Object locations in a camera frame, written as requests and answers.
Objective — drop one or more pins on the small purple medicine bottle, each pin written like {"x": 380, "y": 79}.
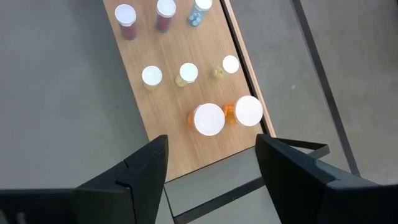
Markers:
{"x": 165, "y": 12}
{"x": 126, "y": 18}

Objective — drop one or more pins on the large orange medicine bottle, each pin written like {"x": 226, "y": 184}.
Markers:
{"x": 209, "y": 119}

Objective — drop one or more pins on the black metal table frame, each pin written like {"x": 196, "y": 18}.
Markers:
{"x": 252, "y": 90}

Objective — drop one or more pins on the medium orange medicine bottle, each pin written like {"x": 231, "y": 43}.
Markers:
{"x": 247, "y": 111}

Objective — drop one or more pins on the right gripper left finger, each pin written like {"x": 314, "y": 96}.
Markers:
{"x": 140, "y": 186}

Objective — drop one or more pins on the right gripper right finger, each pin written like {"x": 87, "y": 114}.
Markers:
{"x": 298, "y": 186}

